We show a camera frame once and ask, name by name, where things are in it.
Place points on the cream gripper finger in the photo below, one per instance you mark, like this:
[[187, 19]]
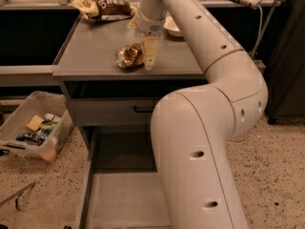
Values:
[[132, 24], [149, 49]]

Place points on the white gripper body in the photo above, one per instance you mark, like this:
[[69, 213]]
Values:
[[149, 26]]

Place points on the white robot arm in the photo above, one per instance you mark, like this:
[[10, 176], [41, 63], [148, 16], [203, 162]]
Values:
[[191, 127]]

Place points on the closed grey top drawer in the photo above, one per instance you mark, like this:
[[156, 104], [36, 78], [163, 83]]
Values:
[[110, 112]]

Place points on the white small can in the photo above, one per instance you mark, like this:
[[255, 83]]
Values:
[[51, 117]]

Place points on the open grey middle drawer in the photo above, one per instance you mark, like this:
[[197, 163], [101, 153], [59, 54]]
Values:
[[121, 188]]

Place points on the white paper bowl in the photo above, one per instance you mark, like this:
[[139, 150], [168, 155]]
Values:
[[171, 27]]

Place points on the brown chip bag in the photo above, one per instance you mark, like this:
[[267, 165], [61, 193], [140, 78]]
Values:
[[104, 10]]

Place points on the clear plastic bin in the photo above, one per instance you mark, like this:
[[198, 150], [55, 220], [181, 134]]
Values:
[[39, 127]]

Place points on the yellow sponge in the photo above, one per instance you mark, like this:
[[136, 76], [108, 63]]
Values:
[[35, 123]]

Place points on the blue snack packet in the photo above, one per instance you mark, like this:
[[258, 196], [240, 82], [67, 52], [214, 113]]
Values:
[[38, 137]]

